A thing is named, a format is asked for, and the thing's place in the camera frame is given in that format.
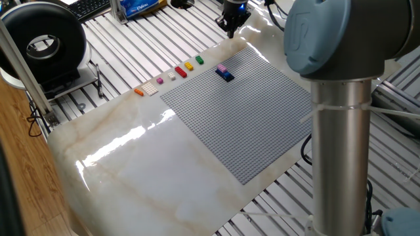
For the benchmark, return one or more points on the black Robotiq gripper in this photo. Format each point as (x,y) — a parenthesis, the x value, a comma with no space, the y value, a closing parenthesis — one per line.
(234,10)

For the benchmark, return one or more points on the light pink Lego brick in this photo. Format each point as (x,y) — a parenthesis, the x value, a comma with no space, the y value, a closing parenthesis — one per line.
(222,68)

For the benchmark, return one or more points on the dark navy Lego plate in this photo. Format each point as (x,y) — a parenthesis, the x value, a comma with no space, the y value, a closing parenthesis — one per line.
(229,78)

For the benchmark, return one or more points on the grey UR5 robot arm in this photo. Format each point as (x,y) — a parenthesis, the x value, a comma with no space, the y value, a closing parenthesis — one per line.
(341,131)

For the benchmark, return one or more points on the green Lego brick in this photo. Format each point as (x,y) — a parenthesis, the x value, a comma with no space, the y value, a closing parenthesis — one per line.
(199,59)

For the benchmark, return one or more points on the yellow Lego brick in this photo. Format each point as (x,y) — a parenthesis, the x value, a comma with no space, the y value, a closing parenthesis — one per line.
(189,66)

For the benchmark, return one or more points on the red Lego brick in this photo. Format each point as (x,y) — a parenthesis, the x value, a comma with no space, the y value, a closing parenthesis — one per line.
(180,72)

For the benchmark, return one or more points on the small white Lego brick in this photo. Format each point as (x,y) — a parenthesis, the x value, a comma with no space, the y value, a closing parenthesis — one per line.
(171,76)

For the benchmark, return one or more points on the small magenta Lego brick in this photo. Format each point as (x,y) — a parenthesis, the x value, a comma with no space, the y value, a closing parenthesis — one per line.
(159,80)

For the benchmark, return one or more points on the grey Lego baseplate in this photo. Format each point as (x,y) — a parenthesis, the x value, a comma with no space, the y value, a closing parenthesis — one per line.
(236,121)

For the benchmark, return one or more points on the large white Lego plate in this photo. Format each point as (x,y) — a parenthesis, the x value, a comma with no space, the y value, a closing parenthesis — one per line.
(150,88)

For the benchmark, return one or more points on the orange Lego brick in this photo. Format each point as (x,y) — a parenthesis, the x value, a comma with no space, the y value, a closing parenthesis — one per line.
(139,92)

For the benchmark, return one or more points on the black round object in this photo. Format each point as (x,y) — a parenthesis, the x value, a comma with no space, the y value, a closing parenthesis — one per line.
(182,3)

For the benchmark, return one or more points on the blue tissue pack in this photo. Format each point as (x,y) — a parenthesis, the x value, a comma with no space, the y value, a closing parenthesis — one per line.
(141,6)

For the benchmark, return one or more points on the white zip tie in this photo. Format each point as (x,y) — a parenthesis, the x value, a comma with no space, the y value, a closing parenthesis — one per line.
(341,107)

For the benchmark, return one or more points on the black keyboard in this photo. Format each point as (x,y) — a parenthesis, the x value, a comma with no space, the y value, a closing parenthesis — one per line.
(88,8)

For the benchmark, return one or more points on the black metal washer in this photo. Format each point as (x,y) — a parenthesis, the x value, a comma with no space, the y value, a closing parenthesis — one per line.
(78,106)

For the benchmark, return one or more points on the white marble slab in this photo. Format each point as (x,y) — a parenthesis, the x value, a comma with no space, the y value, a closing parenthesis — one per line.
(147,180)

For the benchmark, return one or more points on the short aluminium post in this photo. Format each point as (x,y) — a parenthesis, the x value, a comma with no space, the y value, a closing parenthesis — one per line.
(118,11)

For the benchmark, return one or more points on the aluminium frame beam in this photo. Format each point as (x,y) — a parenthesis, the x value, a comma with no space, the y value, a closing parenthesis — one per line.
(23,65)

